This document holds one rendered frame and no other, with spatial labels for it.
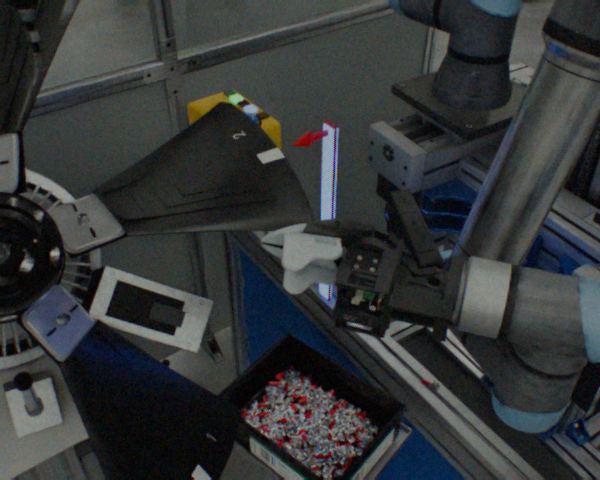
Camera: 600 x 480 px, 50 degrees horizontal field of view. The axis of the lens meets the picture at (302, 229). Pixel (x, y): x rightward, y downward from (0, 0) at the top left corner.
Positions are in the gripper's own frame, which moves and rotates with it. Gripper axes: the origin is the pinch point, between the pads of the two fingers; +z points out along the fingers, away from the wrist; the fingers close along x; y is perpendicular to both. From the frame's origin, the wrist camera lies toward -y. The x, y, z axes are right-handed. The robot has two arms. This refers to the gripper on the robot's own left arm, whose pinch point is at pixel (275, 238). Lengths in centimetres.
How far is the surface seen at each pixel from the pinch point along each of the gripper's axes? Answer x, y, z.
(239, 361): 84, -34, 27
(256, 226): 2.3, -3.4, 3.7
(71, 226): -0.8, 5.1, 22.2
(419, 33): 45, -133, 4
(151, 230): -0.5, 3.0, 13.4
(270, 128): 15.3, -38.6, 15.3
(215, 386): 124, -46, 44
